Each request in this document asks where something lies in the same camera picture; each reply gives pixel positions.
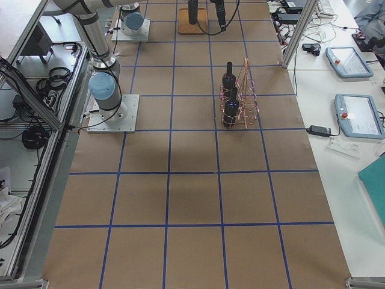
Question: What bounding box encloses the dark wine bottle end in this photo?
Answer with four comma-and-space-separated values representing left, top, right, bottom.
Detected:
223, 87, 239, 126

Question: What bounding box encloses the copper wire wine basket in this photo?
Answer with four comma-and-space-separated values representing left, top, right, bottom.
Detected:
220, 58, 259, 129

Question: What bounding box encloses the teal box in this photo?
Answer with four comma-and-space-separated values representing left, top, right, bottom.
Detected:
358, 155, 384, 214

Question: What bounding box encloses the dark wine bottle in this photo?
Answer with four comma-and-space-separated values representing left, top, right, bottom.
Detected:
188, 0, 198, 25
222, 61, 236, 90

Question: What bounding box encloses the teach pendant near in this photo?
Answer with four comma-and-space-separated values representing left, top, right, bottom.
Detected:
334, 94, 384, 140

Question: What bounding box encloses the teach pendant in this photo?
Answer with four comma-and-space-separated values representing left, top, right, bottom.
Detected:
325, 47, 374, 78
334, 94, 384, 140

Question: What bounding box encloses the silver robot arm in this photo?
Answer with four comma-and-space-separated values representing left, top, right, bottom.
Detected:
119, 1, 227, 36
54, 0, 125, 78

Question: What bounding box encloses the aluminium frame post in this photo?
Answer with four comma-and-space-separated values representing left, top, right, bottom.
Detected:
281, 0, 318, 69

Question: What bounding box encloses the wooden tray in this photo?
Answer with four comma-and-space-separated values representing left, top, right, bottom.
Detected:
177, 8, 208, 35

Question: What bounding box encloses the black power adapter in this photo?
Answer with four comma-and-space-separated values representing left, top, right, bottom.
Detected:
306, 125, 331, 137

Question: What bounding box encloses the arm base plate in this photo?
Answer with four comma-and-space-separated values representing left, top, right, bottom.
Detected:
111, 19, 151, 42
87, 95, 140, 133

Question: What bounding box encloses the teach pendant far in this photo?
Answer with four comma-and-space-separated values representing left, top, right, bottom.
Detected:
325, 47, 374, 78

